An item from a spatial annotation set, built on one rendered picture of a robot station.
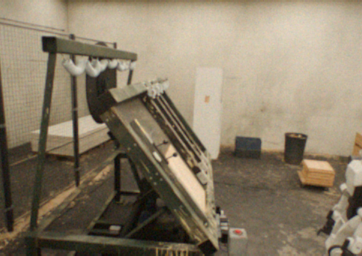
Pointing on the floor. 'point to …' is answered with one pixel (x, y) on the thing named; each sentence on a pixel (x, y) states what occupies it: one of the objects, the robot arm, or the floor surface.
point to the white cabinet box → (209, 107)
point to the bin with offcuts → (294, 147)
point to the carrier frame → (106, 246)
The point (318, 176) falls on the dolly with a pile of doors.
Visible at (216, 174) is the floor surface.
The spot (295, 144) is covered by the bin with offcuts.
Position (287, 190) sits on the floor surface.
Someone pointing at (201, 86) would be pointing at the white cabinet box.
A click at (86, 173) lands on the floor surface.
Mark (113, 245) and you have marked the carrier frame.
